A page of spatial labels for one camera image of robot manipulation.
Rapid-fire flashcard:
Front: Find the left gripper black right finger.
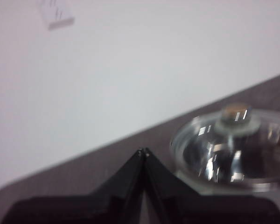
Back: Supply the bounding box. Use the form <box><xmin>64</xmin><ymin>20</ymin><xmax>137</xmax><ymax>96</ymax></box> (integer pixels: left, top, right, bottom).
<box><xmin>144</xmin><ymin>148</ymin><xmax>280</xmax><ymax>224</ymax></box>

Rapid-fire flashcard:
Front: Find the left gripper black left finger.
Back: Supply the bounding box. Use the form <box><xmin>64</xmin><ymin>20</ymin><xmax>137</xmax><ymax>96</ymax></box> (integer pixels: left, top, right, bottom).
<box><xmin>0</xmin><ymin>147</ymin><xmax>145</xmax><ymax>224</ymax></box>

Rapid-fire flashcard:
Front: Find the glass lid with steel rim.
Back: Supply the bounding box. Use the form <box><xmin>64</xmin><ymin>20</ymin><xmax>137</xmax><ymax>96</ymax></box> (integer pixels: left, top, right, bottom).
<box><xmin>169</xmin><ymin>102</ymin><xmax>280</xmax><ymax>187</ymax></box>

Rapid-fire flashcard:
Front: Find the white wall socket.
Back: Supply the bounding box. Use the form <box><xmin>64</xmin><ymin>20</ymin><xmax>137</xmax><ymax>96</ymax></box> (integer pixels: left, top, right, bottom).
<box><xmin>36</xmin><ymin>0</ymin><xmax>76</xmax><ymax>31</ymax></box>

